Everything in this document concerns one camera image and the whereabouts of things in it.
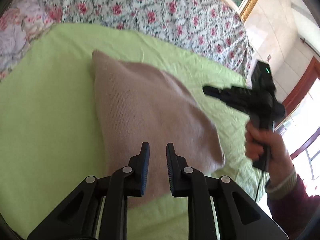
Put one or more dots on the wall switch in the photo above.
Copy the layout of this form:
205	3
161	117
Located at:
269	58

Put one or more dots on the pink knitted sweater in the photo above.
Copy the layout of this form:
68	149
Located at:
150	110

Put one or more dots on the gold framed painting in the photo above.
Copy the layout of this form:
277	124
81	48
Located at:
252	2

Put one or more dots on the light green bed sheet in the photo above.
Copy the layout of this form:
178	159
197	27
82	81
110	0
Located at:
50	105

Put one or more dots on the dark curtain rod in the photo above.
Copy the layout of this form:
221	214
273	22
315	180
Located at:
310	45

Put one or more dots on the rose print bedspread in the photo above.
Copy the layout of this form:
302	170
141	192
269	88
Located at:
150	10

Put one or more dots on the red-brown window frame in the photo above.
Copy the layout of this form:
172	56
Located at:
300	87

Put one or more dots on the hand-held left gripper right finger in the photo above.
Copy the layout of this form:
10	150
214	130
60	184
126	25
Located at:
170	170

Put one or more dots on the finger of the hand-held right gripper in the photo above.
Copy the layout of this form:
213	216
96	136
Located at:
225	92
237	103

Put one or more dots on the pale floral pillow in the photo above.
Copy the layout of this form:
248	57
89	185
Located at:
17	35

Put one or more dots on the person's right hand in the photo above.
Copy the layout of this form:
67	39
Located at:
280	160

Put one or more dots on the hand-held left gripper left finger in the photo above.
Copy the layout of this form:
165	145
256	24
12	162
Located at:
145	170

